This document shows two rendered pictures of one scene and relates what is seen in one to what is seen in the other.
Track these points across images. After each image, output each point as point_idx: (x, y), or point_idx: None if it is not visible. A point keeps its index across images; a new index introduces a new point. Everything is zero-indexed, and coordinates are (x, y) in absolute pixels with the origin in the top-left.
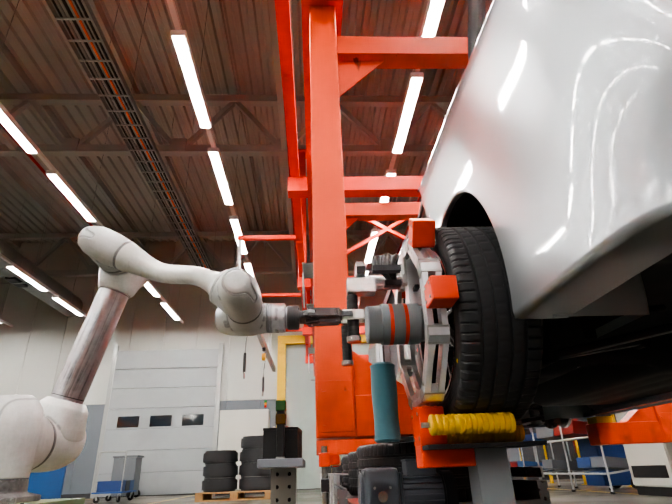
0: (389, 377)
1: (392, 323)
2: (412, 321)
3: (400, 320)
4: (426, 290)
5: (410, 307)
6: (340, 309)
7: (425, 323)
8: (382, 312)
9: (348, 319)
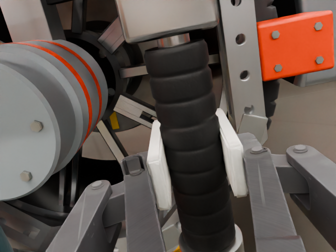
0: (9, 247)
1: (90, 114)
2: (102, 95)
3: (95, 99)
4: (286, 40)
5: (82, 56)
6: (268, 150)
7: (243, 112)
8: (66, 83)
9: (217, 178)
